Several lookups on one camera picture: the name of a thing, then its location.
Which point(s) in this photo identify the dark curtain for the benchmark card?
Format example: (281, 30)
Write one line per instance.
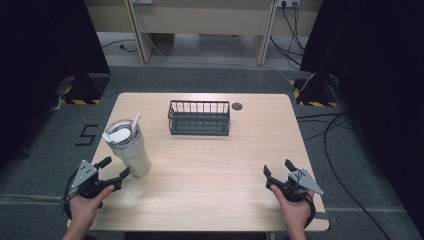
(376, 83)
(43, 66)

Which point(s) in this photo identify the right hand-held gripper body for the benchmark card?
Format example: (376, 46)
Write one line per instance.
(296, 186)

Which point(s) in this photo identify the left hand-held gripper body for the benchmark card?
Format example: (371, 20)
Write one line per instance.
(87, 176)

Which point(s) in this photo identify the person's right hand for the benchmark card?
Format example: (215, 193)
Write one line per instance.
(295, 210)

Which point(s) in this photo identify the person's left hand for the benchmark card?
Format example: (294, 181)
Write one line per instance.
(85, 208)

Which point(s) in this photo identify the black stand base striped tape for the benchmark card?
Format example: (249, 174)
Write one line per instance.
(315, 93)
(87, 87)

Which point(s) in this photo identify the white power strip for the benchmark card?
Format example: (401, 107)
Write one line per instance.
(142, 1)
(288, 2)

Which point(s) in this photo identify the cream tumbler with straw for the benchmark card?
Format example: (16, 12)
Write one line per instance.
(131, 153)

